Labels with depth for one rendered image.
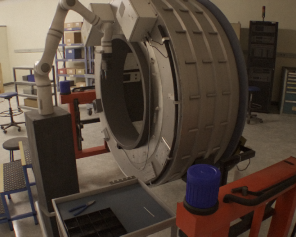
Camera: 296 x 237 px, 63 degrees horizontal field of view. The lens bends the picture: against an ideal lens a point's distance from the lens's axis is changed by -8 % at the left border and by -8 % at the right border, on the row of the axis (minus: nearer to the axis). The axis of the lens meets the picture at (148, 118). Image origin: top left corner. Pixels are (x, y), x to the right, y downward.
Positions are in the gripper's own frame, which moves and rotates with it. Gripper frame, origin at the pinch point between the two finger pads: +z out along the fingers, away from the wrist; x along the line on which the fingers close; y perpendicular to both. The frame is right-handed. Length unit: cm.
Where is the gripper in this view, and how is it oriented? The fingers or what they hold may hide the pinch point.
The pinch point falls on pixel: (104, 79)
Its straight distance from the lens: 181.5
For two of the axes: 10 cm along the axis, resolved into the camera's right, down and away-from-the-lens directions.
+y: 7.9, -1.8, 5.9
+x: -6.2, -2.3, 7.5
